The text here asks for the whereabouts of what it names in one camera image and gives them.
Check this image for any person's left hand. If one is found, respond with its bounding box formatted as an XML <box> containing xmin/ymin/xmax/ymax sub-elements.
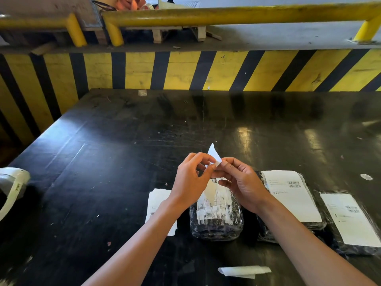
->
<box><xmin>169</xmin><ymin>152</ymin><xmax>217</xmax><ymax>209</ymax></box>

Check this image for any person's right hand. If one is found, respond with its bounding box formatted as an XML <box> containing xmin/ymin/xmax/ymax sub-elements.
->
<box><xmin>218</xmin><ymin>157</ymin><xmax>273</xmax><ymax>215</ymax></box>

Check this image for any white label sticker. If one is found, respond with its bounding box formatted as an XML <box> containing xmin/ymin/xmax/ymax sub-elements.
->
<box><xmin>205</xmin><ymin>143</ymin><xmax>223</xmax><ymax>168</ymax></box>

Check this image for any person's left forearm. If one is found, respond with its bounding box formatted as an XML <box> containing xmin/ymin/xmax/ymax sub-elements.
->
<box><xmin>81</xmin><ymin>196</ymin><xmax>186</xmax><ymax>286</ymax></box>

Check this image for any person's right forearm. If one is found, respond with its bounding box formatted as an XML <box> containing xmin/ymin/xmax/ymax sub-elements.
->
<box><xmin>257</xmin><ymin>194</ymin><xmax>379</xmax><ymax>286</ymax></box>

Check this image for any clear bag with dark contents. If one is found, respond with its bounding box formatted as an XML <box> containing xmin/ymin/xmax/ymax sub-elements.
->
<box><xmin>189</xmin><ymin>178</ymin><xmax>244</xmax><ymax>242</ymax></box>

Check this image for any white label sheet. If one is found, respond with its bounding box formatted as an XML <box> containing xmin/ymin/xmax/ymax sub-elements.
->
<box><xmin>145</xmin><ymin>189</ymin><xmax>178</xmax><ymax>237</ymax></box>

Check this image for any dark bagged parcel white label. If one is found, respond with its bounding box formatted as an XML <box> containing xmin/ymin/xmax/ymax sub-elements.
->
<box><xmin>256</xmin><ymin>170</ymin><xmax>327</xmax><ymax>243</ymax></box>
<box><xmin>315</xmin><ymin>190</ymin><xmax>381</xmax><ymax>255</ymax></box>

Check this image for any curled white paper strip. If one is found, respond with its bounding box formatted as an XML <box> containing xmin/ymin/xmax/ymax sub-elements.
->
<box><xmin>217</xmin><ymin>266</ymin><xmax>272</xmax><ymax>280</ymax></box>

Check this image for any yellow black striped dock edge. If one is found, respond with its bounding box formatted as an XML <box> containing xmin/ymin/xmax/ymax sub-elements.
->
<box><xmin>0</xmin><ymin>49</ymin><xmax>381</xmax><ymax>146</ymax></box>

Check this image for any wooden pallet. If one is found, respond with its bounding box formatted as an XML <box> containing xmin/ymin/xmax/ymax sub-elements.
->
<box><xmin>124</xmin><ymin>25</ymin><xmax>222</xmax><ymax>44</ymax></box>

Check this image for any white barcode scanner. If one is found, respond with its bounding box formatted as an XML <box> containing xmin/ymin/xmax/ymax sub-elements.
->
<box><xmin>0</xmin><ymin>167</ymin><xmax>31</xmax><ymax>221</ymax></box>

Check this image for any long yellow guard rail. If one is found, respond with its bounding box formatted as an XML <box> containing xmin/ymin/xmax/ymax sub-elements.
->
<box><xmin>101</xmin><ymin>2</ymin><xmax>381</xmax><ymax>47</ymax></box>

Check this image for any black cable loop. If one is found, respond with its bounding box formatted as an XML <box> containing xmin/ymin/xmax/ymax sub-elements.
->
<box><xmin>91</xmin><ymin>0</ymin><xmax>117</xmax><ymax>12</ymax></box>

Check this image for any short yellow guard rail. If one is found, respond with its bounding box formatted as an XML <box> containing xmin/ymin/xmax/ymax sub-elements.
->
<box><xmin>0</xmin><ymin>13</ymin><xmax>88</xmax><ymax>47</ymax></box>

